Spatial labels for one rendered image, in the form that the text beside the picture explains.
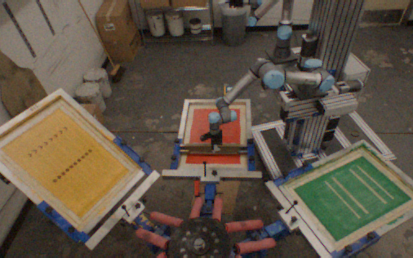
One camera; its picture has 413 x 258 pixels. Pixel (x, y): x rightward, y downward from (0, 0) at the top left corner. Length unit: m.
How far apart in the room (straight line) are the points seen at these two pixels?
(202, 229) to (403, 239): 2.18
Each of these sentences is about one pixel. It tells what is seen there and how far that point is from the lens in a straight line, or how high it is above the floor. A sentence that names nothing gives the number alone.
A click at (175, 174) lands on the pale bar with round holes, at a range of 2.05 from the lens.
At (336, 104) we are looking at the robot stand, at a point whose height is 1.17.
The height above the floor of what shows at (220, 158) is 0.96.
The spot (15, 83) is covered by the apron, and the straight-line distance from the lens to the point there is 3.43.
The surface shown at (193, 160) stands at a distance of 2.21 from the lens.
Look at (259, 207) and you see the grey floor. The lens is 3.08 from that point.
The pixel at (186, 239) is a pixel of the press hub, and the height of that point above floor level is 1.31.
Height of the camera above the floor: 2.69
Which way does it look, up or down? 46 degrees down
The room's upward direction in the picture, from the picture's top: 6 degrees counter-clockwise
